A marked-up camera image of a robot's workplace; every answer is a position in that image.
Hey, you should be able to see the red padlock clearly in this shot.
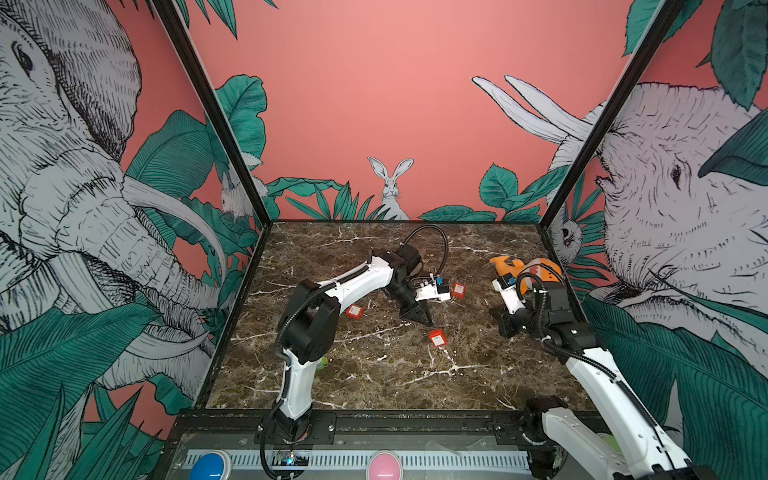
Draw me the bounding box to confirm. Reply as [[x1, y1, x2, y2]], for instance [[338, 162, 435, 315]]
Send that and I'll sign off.
[[451, 283, 467, 298], [428, 329, 448, 348], [345, 304, 364, 320]]

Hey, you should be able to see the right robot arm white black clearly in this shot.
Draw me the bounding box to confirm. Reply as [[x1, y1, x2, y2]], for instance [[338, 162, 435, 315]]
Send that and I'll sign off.
[[492, 275, 716, 479]]

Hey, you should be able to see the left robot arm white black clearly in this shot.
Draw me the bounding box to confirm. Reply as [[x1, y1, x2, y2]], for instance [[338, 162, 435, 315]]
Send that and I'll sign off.
[[270, 244, 434, 444]]

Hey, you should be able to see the orange shark plush toy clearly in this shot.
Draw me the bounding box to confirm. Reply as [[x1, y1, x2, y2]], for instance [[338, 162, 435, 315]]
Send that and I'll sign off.
[[490, 255, 563, 292]]

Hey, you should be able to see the pink push button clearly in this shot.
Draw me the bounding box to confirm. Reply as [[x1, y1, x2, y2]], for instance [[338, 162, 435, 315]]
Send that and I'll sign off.
[[366, 450, 403, 480]]

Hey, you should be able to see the blue push button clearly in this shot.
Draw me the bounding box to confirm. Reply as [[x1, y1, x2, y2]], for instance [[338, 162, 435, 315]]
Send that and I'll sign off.
[[189, 450, 232, 480]]

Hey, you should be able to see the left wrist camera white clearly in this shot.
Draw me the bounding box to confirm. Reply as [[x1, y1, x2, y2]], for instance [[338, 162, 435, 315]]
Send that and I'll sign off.
[[415, 275, 452, 302]]

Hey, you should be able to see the white slotted cable duct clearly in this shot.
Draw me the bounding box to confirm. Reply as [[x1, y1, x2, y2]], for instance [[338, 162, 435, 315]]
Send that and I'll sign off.
[[180, 449, 531, 474]]

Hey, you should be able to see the black mounting rail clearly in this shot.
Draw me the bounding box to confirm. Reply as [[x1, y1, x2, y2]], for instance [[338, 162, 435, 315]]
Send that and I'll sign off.
[[173, 409, 607, 448]]

